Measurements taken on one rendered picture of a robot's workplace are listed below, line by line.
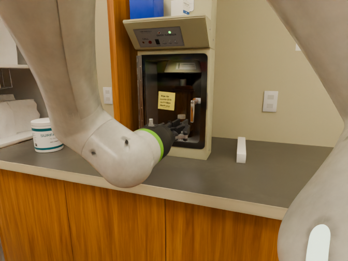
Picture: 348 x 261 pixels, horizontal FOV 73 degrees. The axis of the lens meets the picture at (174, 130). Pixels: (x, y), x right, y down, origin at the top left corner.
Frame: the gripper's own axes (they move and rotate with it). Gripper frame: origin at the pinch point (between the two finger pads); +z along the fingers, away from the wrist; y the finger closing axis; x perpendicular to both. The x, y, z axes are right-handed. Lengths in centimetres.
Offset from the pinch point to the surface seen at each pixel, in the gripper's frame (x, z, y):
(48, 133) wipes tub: 12, 9, 68
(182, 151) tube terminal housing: 18.0, 23.2, 6.2
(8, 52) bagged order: -28, 44, 134
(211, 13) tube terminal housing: -39.0, 23.3, -3.9
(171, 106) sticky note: -2.6, 22.0, 11.0
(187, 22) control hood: -34.2, 13.0, 2.2
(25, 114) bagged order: 13, 42, 124
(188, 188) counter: 20.4, -4.4, -4.8
